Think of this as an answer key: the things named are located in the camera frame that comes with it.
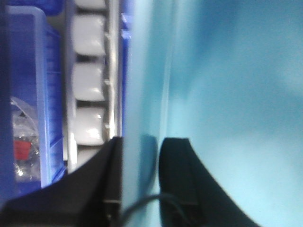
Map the light blue plastic box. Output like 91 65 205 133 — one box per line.
122 0 303 227

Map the clear plastic bag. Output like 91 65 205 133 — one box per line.
10 96 41 182

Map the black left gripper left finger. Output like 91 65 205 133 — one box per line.
0 137 123 227

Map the blue bin upper left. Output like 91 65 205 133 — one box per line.
0 4 65 203

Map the white roller track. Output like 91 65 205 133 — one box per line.
65 0 122 172

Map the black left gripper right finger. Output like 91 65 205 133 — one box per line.
159 138 257 227

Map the blue bin lower shelf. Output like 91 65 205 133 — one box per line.
121 13 133 40

